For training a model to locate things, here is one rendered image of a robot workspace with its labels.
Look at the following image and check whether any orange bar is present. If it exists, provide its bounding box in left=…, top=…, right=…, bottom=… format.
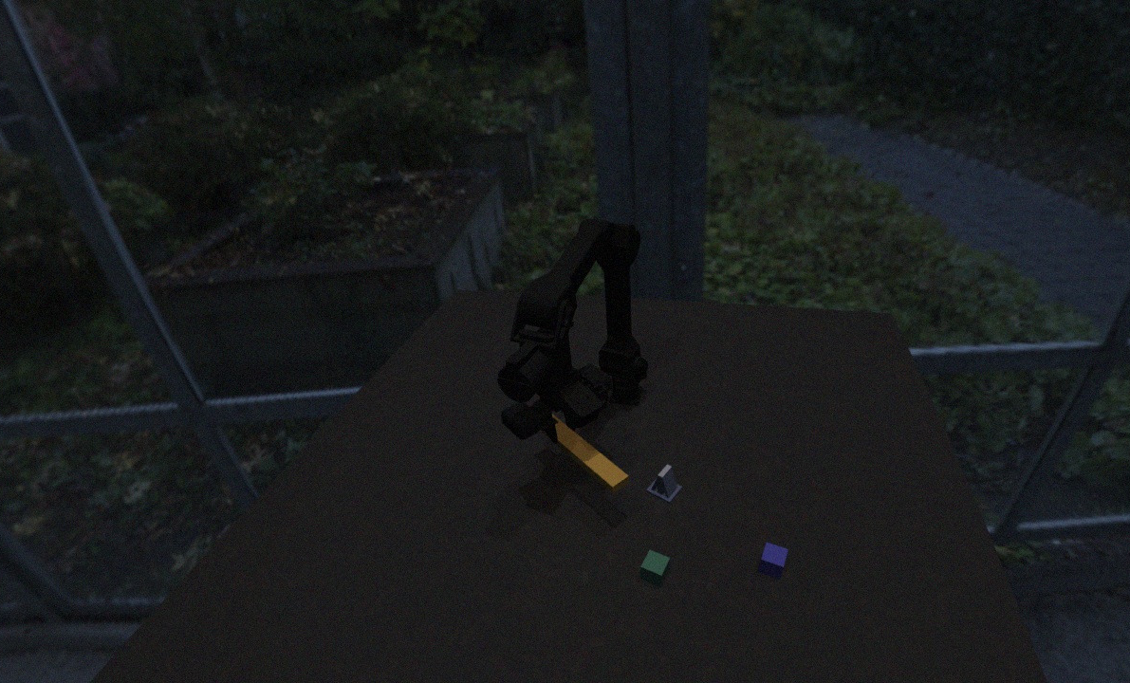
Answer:
left=551, top=415, right=629, bottom=493

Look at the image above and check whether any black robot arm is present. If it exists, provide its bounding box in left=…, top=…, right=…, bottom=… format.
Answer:
left=497, top=219, right=647, bottom=429

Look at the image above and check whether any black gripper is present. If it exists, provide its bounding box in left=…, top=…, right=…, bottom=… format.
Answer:
left=501, top=362, right=612, bottom=444

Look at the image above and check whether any green cube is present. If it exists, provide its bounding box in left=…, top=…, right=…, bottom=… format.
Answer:
left=640, top=550, right=671, bottom=587

